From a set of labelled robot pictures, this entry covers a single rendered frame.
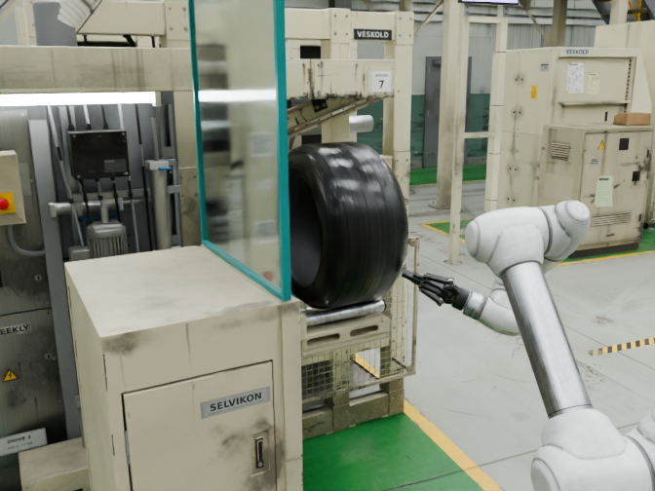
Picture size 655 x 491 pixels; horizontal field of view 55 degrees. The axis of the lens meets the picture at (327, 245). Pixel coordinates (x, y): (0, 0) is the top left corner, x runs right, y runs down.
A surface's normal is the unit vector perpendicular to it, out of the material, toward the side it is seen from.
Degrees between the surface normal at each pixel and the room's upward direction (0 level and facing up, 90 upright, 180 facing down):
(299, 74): 90
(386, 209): 70
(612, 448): 40
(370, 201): 64
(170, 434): 90
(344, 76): 90
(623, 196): 90
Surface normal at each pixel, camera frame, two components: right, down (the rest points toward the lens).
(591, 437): -0.02, -0.55
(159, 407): 0.47, 0.22
